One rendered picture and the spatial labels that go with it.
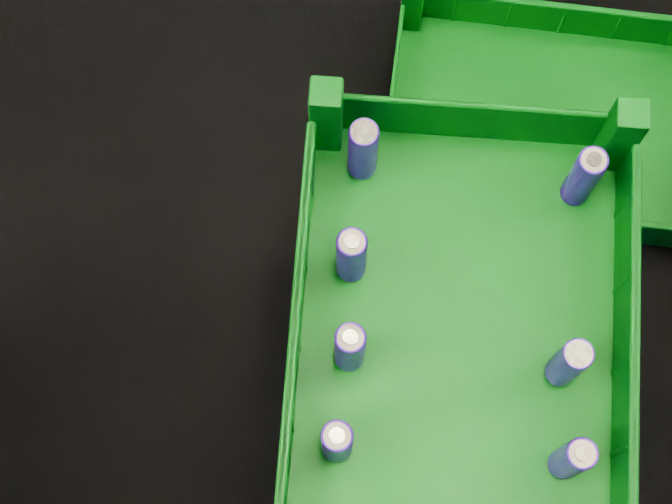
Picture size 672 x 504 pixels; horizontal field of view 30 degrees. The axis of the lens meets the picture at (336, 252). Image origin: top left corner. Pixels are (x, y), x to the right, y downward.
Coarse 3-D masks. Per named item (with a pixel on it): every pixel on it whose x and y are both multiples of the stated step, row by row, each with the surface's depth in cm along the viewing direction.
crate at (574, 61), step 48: (432, 0) 113; (480, 0) 112; (528, 0) 111; (432, 48) 116; (480, 48) 116; (528, 48) 116; (576, 48) 116; (624, 48) 116; (432, 96) 114; (480, 96) 114; (528, 96) 114; (576, 96) 114; (624, 96) 114
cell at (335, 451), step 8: (328, 424) 68; (336, 424) 68; (344, 424) 68; (328, 432) 68; (336, 432) 68; (344, 432) 68; (352, 432) 68; (328, 440) 68; (336, 440) 68; (344, 440) 68; (352, 440) 68; (328, 448) 68; (336, 448) 68; (344, 448) 68; (328, 456) 72; (336, 456) 70; (344, 456) 71
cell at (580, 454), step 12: (576, 444) 68; (588, 444) 68; (552, 456) 72; (564, 456) 68; (576, 456) 68; (588, 456) 68; (552, 468) 73; (564, 468) 70; (576, 468) 68; (588, 468) 68
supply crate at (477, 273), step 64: (320, 128) 75; (384, 128) 79; (448, 128) 78; (512, 128) 77; (576, 128) 77; (640, 128) 72; (320, 192) 78; (384, 192) 78; (448, 192) 78; (512, 192) 78; (640, 192) 73; (320, 256) 77; (384, 256) 77; (448, 256) 77; (512, 256) 77; (576, 256) 77; (640, 256) 72; (320, 320) 76; (384, 320) 76; (448, 320) 76; (512, 320) 76; (576, 320) 76; (640, 320) 71; (320, 384) 75; (384, 384) 75; (448, 384) 75; (512, 384) 75; (576, 384) 75; (320, 448) 74; (384, 448) 74; (448, 448) 74; (512, 448) 74
